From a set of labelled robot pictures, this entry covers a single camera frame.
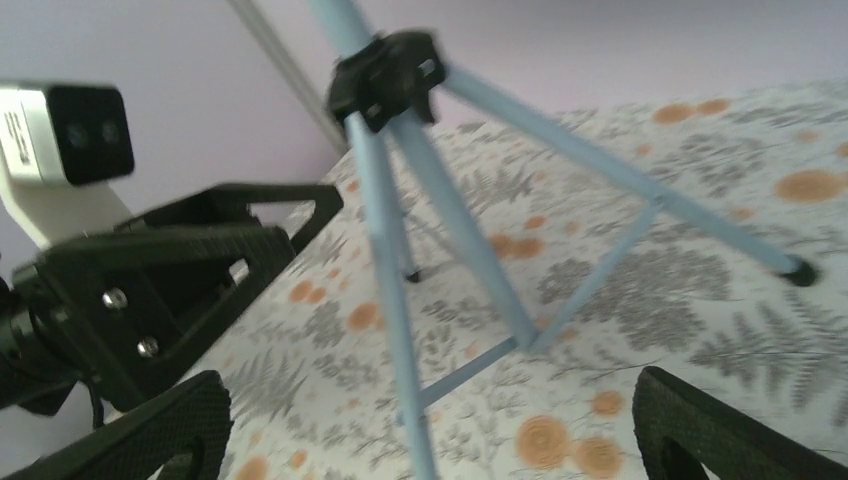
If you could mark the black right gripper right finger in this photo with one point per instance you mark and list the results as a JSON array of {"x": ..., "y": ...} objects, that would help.
[{"x": 683, "y": 432}]

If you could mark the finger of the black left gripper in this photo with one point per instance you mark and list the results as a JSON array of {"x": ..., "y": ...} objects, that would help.
[{"x": 230, "y": 203}]

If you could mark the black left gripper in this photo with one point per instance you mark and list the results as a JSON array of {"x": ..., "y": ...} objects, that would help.
[{"x": 136, "y": 310}]

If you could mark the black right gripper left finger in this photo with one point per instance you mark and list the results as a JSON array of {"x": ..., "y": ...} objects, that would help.
[{"x": 180, "y": 434}]

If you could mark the light blue music stand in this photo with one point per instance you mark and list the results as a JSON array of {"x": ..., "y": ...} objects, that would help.
[{"x": 382, "y": 86}]

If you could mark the floral patterned table mat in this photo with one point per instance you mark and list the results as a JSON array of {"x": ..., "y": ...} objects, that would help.
[{"x": 308, "y": 365}]

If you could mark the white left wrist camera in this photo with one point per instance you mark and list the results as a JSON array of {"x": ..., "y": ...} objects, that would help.
[{"x": 61, "y": 145}]

